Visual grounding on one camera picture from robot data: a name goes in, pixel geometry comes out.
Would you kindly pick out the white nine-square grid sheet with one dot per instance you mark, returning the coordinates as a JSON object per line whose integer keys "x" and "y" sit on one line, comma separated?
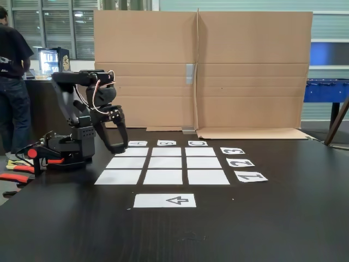
{"x": 166, "y": 162}

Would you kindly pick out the paper sheet letter A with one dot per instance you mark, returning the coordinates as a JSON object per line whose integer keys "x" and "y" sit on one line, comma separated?
{"x": 139, "y": 143}

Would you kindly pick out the paper sheet letter B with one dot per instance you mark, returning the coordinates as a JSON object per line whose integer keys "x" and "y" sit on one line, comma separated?
{"x": 167, "y": 143}

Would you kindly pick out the black orange bar clamp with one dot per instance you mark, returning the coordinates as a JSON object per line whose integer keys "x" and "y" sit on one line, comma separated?
{"x": 54, "y": 161}
{"x": 16, "y": 177}

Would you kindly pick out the dark wooden counter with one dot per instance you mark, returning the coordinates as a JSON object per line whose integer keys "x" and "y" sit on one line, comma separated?
{"x": 41, "y": 109}

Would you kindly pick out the grey tape strip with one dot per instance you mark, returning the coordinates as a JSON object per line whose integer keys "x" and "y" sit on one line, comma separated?
{"x": 188, "y": 130}
{"x": 191, "y": 73}

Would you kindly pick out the black mini fridge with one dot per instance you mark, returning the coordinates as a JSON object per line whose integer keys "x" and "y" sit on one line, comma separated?
{"x": 64, "y": 60}

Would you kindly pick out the white arrow paper sheet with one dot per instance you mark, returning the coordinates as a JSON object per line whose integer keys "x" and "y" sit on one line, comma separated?
{"x": 152, "y": 200}

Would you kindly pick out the large brown cardboard sheet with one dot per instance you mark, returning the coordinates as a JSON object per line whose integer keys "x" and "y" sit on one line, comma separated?
{"x": 253, "y": 49}
{"x": 144, "y": 49}

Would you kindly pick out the person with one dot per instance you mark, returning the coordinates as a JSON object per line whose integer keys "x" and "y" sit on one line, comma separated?
{"x": 13, "y": 54}

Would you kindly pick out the paper sheet number 3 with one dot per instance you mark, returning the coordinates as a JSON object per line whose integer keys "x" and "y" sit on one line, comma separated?
{"x": 232, "y": 151}

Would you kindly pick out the paper sheet number 2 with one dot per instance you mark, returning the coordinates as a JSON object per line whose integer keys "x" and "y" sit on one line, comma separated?
{"x": 240, "y": 163}

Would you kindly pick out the paper sheet number 1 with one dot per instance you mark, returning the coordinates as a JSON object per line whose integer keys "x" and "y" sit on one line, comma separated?
{"x": 251, "y": 177}

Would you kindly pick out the blue foosball table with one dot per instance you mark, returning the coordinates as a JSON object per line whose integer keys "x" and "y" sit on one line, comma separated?
{"x": 324, "y": 92}

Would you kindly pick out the brown wooden leg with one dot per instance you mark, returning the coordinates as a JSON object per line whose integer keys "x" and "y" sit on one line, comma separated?
{"x": 336, "y": 122}

